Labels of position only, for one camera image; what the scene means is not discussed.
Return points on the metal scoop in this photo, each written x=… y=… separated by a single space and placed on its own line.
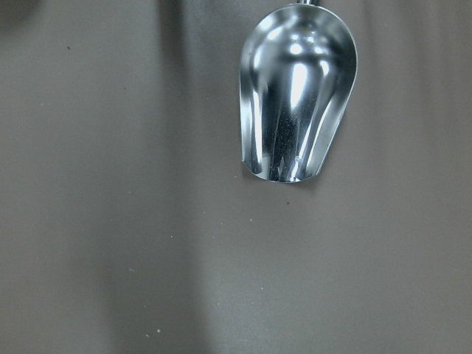
x=297 y=71

